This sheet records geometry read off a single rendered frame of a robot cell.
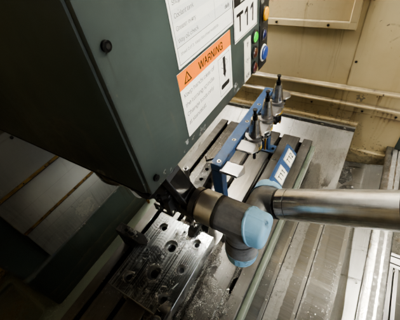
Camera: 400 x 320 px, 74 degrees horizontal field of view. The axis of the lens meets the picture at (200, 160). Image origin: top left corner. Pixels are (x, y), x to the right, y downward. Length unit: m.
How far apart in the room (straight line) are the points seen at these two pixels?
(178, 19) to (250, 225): 0.36
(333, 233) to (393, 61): 0.75
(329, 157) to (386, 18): 0.64
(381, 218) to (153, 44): 0.47
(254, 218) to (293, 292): 0.65
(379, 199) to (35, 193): 0.98
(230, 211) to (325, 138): 1.10
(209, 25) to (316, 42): 1.01
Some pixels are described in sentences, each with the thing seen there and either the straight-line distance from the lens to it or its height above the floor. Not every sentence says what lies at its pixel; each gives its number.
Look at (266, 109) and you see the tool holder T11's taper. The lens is 0.97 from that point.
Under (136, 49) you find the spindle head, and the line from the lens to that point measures 0.31.
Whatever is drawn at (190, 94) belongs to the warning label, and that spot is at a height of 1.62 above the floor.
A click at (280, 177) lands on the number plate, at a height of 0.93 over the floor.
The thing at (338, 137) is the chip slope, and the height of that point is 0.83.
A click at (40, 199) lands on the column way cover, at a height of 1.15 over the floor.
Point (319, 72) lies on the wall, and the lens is 1.45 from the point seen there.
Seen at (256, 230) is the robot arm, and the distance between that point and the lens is 0.52.
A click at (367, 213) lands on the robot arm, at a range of 0.58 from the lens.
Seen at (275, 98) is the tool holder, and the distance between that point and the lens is 1.07.
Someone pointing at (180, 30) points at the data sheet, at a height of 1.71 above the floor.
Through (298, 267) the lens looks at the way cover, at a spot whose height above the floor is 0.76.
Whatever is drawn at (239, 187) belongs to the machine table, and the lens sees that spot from 1.18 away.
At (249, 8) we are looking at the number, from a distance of 0.55.
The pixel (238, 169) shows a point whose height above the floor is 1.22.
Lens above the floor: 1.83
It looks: 45 degrees down
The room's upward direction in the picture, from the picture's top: 11 degrees counter-clockwise
